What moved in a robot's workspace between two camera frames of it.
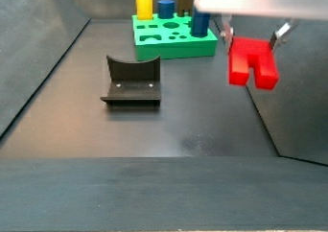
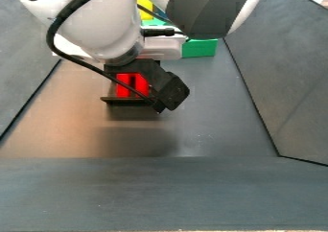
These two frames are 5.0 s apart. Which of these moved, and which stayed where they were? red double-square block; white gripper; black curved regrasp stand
Moved: white gripper; red double-square block
Stayed: black curved regrasp stand
